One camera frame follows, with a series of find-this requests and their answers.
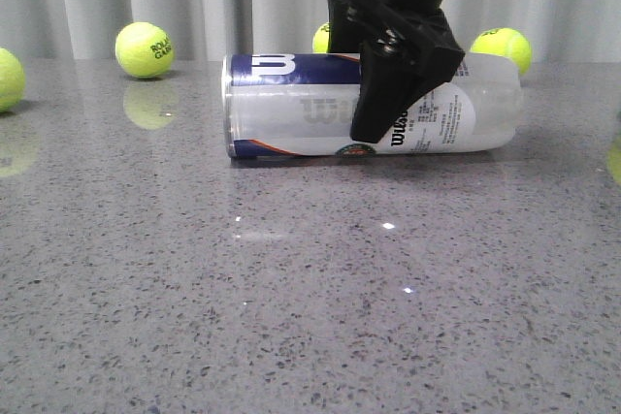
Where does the yellow tennis ball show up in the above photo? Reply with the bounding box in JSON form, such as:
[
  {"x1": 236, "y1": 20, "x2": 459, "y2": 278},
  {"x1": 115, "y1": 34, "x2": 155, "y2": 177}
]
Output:
[
  {"x1": 470, "y1": 27, "x2": 532, "y2": 76},
  {"x1": 114, "y1": 21, "x2": 175, "y2": 79},
  {"x1": 311, "y1": 22, "x2": 330, "y2": 53}
]

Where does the white blue Wilson tennis can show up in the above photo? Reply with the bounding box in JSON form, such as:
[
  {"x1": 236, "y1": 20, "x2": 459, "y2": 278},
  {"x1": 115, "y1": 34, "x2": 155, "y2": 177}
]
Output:
[{"x1": 221, "y1": 52, "x2": 523, "y2": 158}]

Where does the yellow tennis ball centre rear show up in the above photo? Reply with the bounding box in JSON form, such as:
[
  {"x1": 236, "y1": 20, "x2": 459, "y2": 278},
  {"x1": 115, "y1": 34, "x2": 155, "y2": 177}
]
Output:
[{"x1": 311, "y1": 22, "x2": 330, "y2": 53}]

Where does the Wilson 3 tennis ball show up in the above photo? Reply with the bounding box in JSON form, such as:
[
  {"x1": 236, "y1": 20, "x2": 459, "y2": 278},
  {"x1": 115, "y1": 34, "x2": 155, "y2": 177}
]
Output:
[{"x1": 0, "y1": 48, "x2": 25, "y2": 112}]

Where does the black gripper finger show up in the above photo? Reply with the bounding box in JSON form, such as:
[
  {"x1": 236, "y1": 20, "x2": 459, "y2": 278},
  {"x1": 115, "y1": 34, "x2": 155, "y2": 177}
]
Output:
[
  {"x1": 349, "y1": 42, "x2": 449, "y2": 143},
  {"x1": 328, "y1": 12, "x2": 373, "y2": 53}
]

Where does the yellow tennis ball left rear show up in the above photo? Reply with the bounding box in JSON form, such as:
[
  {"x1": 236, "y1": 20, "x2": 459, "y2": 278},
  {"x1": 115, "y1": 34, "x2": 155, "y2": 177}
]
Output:
[{"x1": 114, "y1": 21, "x2": 175, "y2": 79}]

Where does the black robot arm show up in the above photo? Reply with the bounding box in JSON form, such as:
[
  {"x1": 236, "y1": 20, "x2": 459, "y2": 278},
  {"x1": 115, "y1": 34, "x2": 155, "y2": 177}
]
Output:
[{"x1": 328, "y1": 0, "x2": 465, "y2": 143}]

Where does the yellow tennis ball right rear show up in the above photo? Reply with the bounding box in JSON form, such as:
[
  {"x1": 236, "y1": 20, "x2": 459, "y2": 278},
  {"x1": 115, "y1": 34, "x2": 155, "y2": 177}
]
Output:
[{"x1": 470, "y1": 27, "x2": 532, "y2": 76}]

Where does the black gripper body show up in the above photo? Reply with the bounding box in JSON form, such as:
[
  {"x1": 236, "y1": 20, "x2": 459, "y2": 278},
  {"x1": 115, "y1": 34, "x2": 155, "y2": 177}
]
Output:
[{"x1": 326, "y1": 0, "x2": 466, "y2": 90}]

